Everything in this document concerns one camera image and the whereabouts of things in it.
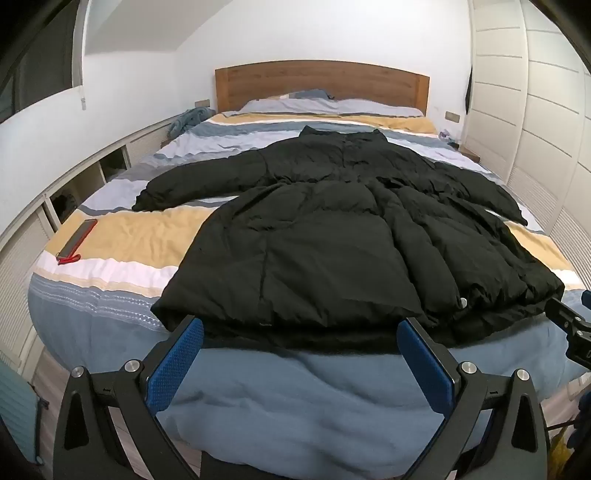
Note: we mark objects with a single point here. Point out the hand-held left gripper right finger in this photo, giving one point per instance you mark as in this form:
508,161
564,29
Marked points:
427,369

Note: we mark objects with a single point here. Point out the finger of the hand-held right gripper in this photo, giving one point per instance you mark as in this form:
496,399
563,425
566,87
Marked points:
563,311

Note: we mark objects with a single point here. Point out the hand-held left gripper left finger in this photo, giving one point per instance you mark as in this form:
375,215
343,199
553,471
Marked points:
175,369

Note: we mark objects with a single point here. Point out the black puffer jacket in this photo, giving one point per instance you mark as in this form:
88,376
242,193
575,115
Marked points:
332,240

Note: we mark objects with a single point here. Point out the bed with striped duvet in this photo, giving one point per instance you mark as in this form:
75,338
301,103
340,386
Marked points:
258,397

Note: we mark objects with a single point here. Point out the wooden nightstand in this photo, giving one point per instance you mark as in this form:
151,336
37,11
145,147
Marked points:
472,154

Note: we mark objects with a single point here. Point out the white wardrobe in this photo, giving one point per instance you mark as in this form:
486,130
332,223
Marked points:
531,120

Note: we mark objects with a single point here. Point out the white low shelf unit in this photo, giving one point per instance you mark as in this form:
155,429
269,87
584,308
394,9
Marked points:
60,194

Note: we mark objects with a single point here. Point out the blue crumpled cloth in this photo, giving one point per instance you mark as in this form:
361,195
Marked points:
189,119

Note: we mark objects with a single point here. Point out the grey striped pillow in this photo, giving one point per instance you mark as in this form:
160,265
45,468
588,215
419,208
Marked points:
286,105
378,107

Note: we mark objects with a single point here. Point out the blue pillow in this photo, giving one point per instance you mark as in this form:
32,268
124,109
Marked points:
311,93

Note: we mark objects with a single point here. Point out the wooden bed headboard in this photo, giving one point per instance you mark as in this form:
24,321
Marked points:
323,81

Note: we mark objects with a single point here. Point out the window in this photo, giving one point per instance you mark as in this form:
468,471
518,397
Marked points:
32,55

